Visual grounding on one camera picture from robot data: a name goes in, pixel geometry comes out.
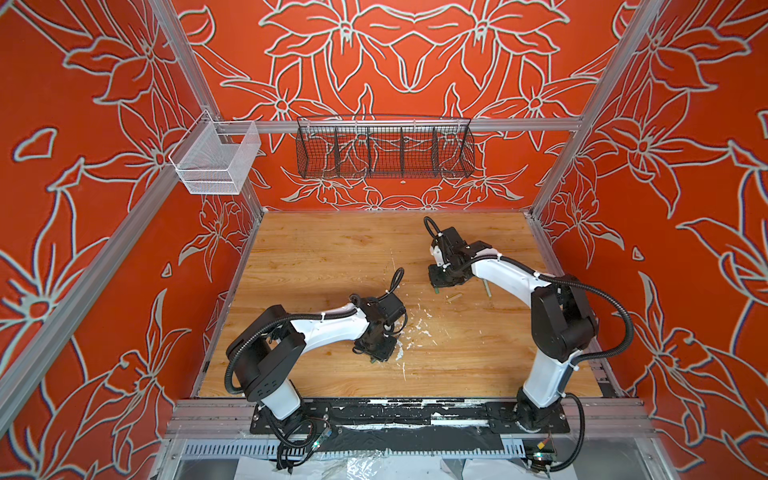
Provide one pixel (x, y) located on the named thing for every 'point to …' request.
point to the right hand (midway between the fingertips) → (428, 279)
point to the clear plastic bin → (215, 157)
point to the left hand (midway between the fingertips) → (386, 354)
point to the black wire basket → (384, 147)
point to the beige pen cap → (455, 297)
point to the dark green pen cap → (436, 290)
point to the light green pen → (485, 280)
